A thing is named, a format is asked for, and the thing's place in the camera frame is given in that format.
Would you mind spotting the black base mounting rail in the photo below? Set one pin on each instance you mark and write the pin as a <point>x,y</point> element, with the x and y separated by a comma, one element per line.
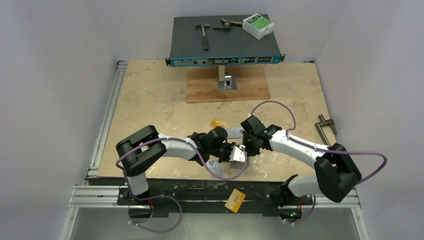
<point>167,196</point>

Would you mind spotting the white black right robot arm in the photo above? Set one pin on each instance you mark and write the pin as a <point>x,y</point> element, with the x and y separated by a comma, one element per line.
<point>335,173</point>

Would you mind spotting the metal crank handle tool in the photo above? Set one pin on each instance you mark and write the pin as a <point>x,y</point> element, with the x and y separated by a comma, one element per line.
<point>323,125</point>

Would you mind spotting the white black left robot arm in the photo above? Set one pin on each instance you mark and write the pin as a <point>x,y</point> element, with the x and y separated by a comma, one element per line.
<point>139,151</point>

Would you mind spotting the grey card holder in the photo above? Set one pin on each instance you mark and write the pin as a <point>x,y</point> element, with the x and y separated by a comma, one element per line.
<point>239,164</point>

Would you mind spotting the dark metal clamp tool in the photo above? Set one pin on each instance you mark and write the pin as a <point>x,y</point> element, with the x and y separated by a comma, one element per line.
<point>226,25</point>

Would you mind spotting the aluminium frame rail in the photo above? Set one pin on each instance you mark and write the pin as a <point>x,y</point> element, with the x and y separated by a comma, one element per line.
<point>179,160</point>

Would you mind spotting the blue network switch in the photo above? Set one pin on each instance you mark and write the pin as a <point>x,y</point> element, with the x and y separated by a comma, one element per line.
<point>233,47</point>

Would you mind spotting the brown wooden board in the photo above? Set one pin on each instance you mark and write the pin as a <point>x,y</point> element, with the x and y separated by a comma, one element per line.
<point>202,85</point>

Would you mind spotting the grey metal stand base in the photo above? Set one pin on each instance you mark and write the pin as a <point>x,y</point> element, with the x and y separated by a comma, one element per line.
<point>226,81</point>

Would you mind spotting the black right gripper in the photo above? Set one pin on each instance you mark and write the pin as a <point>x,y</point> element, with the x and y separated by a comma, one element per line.
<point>250,145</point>

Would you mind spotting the single silver credit card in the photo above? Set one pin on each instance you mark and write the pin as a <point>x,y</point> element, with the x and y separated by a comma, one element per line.
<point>215,167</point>

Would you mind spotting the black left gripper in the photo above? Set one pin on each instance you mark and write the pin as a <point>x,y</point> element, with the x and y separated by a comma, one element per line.
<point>226,159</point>

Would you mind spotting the small hammer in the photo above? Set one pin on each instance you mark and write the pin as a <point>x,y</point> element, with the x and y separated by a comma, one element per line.
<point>205,43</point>

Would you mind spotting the single orange credit card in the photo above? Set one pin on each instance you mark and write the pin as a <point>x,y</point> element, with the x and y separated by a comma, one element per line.
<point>235,200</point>

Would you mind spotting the white green plastic box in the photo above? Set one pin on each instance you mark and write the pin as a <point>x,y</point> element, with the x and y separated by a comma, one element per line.
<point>258,26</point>

